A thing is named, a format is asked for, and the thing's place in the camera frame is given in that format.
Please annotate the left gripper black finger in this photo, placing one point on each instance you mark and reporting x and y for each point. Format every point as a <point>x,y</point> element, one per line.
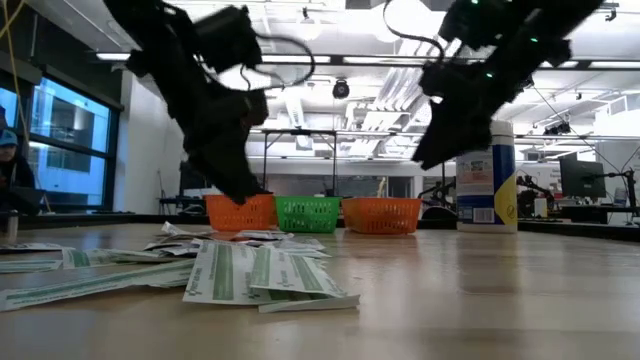
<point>215,172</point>
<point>242,170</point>

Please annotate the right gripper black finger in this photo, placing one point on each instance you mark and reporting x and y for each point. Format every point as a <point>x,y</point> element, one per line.
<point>467,142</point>
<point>437,140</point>

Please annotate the black background robot arm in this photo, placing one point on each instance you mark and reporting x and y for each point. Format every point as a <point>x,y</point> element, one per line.
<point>435,200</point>
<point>535,192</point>

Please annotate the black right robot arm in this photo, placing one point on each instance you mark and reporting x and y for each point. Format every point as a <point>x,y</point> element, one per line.
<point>540,25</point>

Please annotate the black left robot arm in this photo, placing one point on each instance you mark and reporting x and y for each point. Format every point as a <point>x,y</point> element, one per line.
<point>150,40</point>

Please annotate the orange plastic basket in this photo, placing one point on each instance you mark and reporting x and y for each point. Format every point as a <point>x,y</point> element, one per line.
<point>382,215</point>
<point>235,217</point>

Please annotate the white wipes canister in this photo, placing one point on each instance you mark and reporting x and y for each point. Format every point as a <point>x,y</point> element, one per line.
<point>492,190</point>

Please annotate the green plastic basket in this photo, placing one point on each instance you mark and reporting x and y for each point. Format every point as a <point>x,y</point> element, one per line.
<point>307,215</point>

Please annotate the black ceiling spotlight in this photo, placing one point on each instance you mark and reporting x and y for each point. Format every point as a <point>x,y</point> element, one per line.
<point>341,89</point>
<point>557,129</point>

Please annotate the black computer monitor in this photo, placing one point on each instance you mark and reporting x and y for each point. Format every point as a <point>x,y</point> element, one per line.
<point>582,175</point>

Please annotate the large room window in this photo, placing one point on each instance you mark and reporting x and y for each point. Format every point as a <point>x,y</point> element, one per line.
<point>65,150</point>

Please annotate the person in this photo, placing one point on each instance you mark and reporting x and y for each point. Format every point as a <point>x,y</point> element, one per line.
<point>12,170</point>

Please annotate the black background rig frame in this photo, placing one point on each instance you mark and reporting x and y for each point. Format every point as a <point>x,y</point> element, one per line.
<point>265,160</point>

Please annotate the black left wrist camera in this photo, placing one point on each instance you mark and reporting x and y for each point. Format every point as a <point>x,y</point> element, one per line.
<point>227,37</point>

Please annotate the black aluminium rig frame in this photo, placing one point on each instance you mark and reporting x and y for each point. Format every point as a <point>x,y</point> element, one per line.
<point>100,220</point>

